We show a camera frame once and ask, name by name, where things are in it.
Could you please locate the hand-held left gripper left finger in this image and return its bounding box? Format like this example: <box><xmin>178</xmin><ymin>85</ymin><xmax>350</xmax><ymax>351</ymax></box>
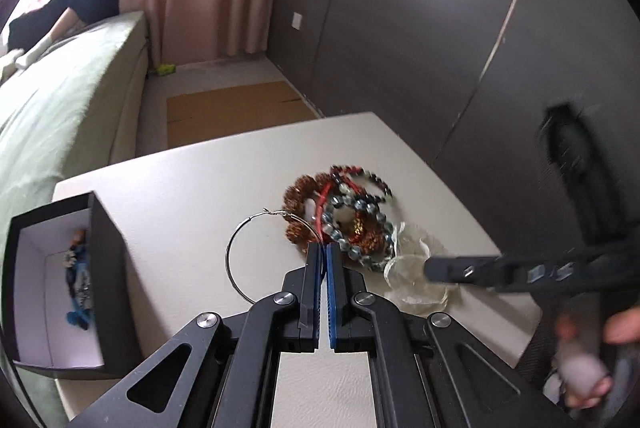
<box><xmin>65</xmin><ymin>243</ymin><xmax>323</xmax><ymax>428</ymax></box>

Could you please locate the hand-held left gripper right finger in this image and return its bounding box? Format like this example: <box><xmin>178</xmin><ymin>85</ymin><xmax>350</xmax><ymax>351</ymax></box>
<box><xmin>326</xmin><ymin>243</ymin><xmax>581</xmax><ymax>428</ymax></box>

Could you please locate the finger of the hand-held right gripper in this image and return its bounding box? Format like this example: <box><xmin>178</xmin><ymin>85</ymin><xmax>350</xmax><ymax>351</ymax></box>
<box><xmin>424</xmin><ymin>240</ymin><xmax>640</xmax><ymax>296</ymax></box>

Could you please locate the clear plastic bag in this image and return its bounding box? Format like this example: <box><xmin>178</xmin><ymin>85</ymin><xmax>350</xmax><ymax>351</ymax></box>
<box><xmin>382</xmin><ymin>220</ymin><xmax>452</xmax><ymax>309</ymax></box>

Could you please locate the red cord bracelet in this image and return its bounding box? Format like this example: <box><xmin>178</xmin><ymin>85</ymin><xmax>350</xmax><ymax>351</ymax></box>
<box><xmin>312</xmin><ymin>180</ymin><xmax>362</xmax><ymax>245</ymax></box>

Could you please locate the black box with white inside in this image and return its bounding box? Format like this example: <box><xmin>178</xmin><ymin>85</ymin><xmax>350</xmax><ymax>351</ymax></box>
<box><xmin>0</xmin><ymin>192</ymin><xmax>143</xmax><ymax>379</ymax></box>

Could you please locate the blue tassel jewelry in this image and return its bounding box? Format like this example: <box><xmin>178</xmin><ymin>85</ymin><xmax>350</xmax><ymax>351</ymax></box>
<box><xmin>64</xmin><ymin>230</ymin><xmax>98</xmax><ymax>330</ymax></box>

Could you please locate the person's right hand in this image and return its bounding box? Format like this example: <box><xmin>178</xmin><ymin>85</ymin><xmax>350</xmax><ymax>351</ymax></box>
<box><xmin>552</xmin><ymin>308</ymin><xmax>640</xmax><ymax>411</ymax></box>

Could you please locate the silver hoop earring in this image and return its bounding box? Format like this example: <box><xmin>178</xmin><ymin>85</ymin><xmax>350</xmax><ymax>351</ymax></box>
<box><xmin>226</xmin><ymin>208</ymin><xmax>301</xmax><ymax>303</ymax></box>

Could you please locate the flat cardboard sheet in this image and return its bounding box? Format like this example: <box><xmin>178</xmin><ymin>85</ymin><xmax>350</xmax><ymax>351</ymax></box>
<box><xmin>166</xmin><ymin>80</ymin><xmax>327</xmax><ymax>149</ymax></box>

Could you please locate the green sofa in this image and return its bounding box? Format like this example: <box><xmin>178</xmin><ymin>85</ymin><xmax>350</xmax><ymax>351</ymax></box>
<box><xmin>0</xmin><ymin>10</ymin><xmax>151</xmax><ymax>428</ymax></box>

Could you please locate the grey glass bead bracelet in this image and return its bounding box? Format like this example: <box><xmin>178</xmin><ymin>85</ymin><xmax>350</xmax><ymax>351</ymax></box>
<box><xmin>320</xmin><ymin>193</ymin><xmax>399</xmax><ymax>271</ymax></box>

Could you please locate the brown seed bead bracelet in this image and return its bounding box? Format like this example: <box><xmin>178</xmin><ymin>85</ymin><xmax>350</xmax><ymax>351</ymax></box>
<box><xmin>282</xmin><ymin>173</ymin><xmax>396</xmax><ymax>259</ymax></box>

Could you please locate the dark red bead bracelet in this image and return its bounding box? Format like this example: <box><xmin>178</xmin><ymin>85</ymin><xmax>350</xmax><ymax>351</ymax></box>
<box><xmin>330</xmin><ymin>164</ymin><xmax>394</xmax><ymax>205</ymax></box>

